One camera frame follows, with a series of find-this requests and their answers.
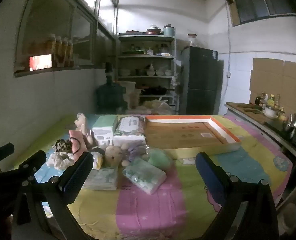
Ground sliding glass window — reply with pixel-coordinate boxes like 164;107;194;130
14;0;118;78

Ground cardboard wall sheets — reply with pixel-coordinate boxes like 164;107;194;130
249;57;296;113

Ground black hair tie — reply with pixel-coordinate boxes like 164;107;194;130
72;136;83;155

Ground metal shelf rack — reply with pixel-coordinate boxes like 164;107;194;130
117;34;180;110

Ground louvred window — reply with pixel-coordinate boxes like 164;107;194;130
225;0;296;27

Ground floral tissue pack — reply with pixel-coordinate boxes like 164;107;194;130
113;116;147;147

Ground colourful cartoon printed blanket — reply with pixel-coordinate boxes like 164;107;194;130
13;114;293;240

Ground pale white tissue pack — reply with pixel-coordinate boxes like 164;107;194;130
82;167;119;191

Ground white sack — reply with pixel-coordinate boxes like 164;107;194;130
119;81;136;110

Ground clear plastic container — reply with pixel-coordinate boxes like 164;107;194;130
129;90;141;109

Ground dark grey refrigerator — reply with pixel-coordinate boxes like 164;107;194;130
179;46;225;115

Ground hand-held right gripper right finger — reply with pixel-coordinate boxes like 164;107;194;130
195;152;280;240

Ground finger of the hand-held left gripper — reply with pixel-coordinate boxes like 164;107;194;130
18;151;46;182
0;142;15;158

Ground steel kettle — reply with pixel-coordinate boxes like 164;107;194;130
283;113;296;139

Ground red lidded pan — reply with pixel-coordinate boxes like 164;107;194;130
145;25;163;35

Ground yellow white tissue packet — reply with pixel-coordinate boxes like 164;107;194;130
91;151;105;171

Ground green patterned tissue pack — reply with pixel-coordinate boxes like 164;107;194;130
122;159;167;195

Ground black water jug pump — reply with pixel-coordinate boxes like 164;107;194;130
104;62;115;84

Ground glowing phone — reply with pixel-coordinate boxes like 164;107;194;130
29;54;53;71

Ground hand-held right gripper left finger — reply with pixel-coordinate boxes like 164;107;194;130
12;152;94;240

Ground row of jars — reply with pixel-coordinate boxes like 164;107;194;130
122;43;174;56

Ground orange rimmed cardboard box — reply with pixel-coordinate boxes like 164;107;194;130
145;115;242;155

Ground glass jar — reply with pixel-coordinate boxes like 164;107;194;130
187;33;198;47

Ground leopard print scrunchie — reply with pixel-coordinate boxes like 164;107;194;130
55;139;72;153

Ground kitchen counter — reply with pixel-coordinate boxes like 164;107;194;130
225;102;296;205

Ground teal enamel pot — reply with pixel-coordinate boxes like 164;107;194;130
163;24;175;36

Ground row of condiment bottles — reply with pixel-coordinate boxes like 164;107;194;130
254;91;287;120

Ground pink pouch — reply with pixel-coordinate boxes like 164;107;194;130
68;129;87;155

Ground mint green white box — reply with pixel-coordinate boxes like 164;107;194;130
92;116;119;148

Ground green bath puff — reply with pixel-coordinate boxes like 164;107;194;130
147;148;173;171

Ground black gas stove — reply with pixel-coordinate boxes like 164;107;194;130
264;119;296;153

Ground black frying pan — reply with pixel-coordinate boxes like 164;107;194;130
135;85;168;95

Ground purple dress plush bear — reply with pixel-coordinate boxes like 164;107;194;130
105;142;150;167

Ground orange liquid bottle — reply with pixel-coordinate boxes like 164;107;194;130
62;37;69;67
67;40;75;67
55;36;63;67
47;34;57;68

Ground row of white bowls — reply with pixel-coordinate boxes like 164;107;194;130
119;64;175;77

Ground white scrunchie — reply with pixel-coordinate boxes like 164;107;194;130
46;151;75;170

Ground clear plastic bag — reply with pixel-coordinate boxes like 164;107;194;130
138;99;175;115

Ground dark round tray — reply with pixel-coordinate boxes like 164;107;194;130
118;29;145;36

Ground blue water jug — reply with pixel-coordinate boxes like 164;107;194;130
96;81;127;114

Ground white wall cable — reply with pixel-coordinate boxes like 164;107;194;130
224;1;233;110

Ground white ceramic bowl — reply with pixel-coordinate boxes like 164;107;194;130
263;106;278;118

